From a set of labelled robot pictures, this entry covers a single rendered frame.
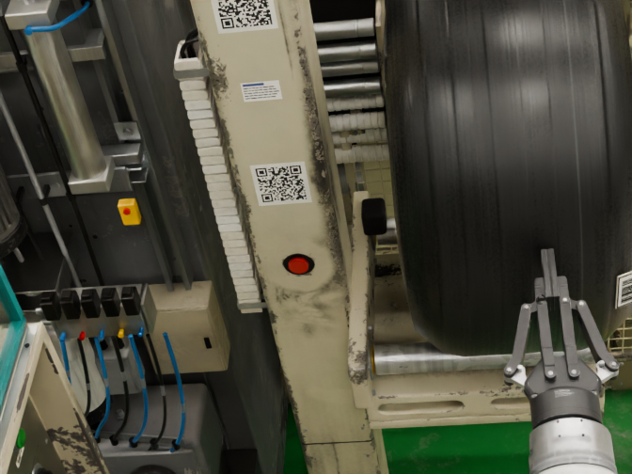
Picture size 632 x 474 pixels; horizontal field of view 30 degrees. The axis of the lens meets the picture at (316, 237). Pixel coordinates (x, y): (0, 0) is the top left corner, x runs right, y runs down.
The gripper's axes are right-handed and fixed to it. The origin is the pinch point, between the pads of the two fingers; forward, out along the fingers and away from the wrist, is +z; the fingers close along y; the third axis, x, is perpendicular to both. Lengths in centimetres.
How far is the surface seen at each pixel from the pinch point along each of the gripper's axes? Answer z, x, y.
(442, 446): 48, 133, 19
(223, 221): 23, 13, 44
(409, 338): 24, 48, 20
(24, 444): -14, 9, 66
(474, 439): 49, 133, 11
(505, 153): 11.1, -10.5, 4.2
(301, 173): 23.0, 4.0, 31.1
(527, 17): 26.1, -17.8, 0.4
